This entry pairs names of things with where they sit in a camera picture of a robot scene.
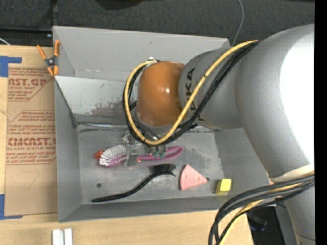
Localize purple brush white bristles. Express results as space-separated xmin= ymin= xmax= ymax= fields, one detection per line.
xmin=99 ymin=144 xmax=184 ymax=168

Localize brown cardboard board red print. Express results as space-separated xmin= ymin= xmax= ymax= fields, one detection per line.
xmin=0 ymin=44 xmax=60 ymax=219

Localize black long-handled brush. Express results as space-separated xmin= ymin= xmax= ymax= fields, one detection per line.
xmin=91 ymin=163 xmax=177 ymax=203

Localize grey metal bin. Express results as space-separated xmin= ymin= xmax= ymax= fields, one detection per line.
xmin=52 ymin=26 xmax=271 ymax=223

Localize yellow sponge block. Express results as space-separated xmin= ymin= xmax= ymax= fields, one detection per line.
xmin=215 ymin=178 xmax=233 ymax=196

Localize pink triangular block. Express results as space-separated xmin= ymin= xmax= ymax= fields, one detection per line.
xmin=179 ymin=164 xmax=209 ymax=191

